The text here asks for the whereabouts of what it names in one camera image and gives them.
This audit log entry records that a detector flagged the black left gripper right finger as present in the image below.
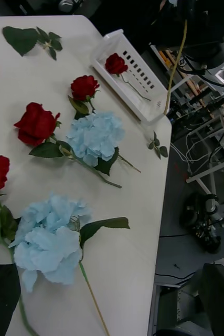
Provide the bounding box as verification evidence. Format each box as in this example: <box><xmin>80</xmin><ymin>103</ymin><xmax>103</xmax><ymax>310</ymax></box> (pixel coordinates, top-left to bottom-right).
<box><xmin>199</xmin><ymin>263</ymin><xmax>224</xmax><ymax>336</ymax></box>

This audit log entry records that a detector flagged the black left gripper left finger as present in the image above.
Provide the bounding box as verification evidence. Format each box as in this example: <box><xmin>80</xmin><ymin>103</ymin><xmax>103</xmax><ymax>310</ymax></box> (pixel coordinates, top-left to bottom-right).
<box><xmin>0</xmin><ymin>263</ymin><xmax>22</xmax><ymax>336</ymax></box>

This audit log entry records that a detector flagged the grey metal housing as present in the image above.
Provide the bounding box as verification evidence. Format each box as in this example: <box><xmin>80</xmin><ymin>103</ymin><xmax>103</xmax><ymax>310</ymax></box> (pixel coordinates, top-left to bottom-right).
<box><xmin>148</xmin><ymin>283</ymin><xmax>209</xmax><ymax>336</ymax></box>

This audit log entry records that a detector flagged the green leaf twig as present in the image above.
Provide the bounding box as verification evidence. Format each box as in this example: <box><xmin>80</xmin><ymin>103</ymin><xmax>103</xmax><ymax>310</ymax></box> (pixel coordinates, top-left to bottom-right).
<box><xmin>147</xmin><ymin>130</ymin><xmax>169</xmax><ymax>160</ymax></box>
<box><xmin>2</xmin><ymin>25</ymin><xmax>63</xmax><ymax>61</ymax></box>

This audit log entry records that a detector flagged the shelf with goods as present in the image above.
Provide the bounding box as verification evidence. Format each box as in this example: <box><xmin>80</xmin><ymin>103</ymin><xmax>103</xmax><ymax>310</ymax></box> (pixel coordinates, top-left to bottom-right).
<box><xmin>148</xmin><ymin>44</ymin><xmax>224</xmax><ymax>137</ymax></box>

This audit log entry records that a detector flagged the white plastic basket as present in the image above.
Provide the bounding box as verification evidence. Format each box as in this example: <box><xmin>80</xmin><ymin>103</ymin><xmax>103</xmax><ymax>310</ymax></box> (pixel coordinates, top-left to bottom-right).
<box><xmin>90</xmin><ymin>28</ymin><xmax>170</xmax><ymax>126</ymax></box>

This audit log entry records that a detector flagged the white metal frame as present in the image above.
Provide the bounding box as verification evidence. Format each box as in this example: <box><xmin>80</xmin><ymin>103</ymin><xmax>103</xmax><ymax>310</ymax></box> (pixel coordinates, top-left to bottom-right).
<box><xmin>169</xmin><ymin>112</ymin><xmax>224</xmax><ymax>229</ymax></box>

